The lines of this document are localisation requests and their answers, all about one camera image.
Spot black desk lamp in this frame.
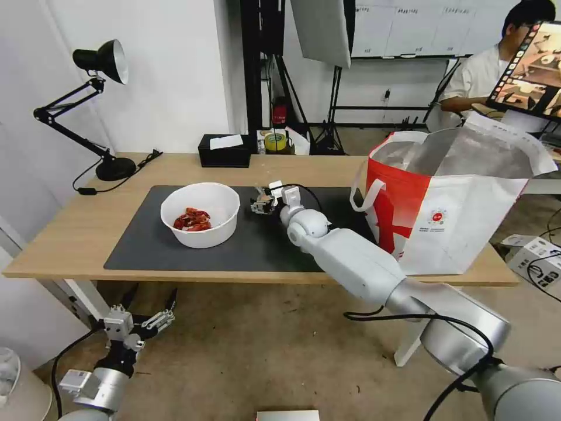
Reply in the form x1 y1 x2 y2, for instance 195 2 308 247
33 39 137 181

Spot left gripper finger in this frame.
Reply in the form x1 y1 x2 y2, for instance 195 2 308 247
109 284 140 318
139 287 179 337

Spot black metal frame post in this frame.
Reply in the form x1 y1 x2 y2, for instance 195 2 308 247
245 0 286 133

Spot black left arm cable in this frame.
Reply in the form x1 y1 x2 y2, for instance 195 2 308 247
50 327 108 421

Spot white cardboard box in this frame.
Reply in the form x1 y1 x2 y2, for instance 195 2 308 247
501 234 561 291

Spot red and white takeout bag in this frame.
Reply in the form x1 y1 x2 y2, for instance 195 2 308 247
349 111 560 277

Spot red crayfish shell scraps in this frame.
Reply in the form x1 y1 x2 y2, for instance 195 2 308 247
172 206 214 232

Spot yellow tape roll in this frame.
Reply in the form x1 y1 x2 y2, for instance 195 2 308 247
264 133 288 153

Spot black light stand tripod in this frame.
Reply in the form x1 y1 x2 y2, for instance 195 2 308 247
306 64 351 155

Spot white bin with plastic liner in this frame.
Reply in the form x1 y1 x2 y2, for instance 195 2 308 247
0 346 54 421

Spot black tissue box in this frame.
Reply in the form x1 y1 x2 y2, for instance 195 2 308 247
198 133 252 169

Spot black lamp power cable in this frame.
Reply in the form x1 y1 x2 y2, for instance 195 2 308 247
71 149 164 197

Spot computer monitor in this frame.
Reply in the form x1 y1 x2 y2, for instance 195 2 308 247
485 19 561 118

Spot black canister with red label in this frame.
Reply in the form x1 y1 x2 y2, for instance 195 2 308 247
272 97 288 129

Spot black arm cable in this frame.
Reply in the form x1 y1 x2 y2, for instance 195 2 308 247
50 327 108 421
343 306 500 421

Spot black table mat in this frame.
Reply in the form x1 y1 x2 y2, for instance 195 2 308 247
103 184 383 273

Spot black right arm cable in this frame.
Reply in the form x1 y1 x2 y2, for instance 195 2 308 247
343 306 500 421

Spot white photo softbox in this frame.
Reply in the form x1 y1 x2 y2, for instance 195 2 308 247
289 0 356 69

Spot whiteboard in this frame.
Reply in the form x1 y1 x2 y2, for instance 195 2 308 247
350 0 527 60

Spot person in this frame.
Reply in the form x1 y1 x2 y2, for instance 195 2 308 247
438 0 558 116

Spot white robot front shell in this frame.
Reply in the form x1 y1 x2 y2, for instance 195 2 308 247
255 409 321 421

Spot white paper bowl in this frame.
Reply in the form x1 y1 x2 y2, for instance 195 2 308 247
160 182 241 250

